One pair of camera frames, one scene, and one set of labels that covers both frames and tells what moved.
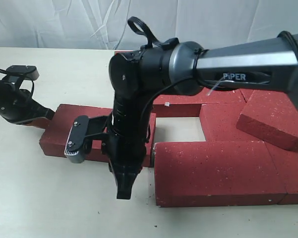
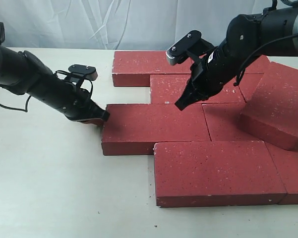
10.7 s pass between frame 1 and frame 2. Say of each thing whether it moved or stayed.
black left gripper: moved
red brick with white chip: moved
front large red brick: stayed
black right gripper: moved
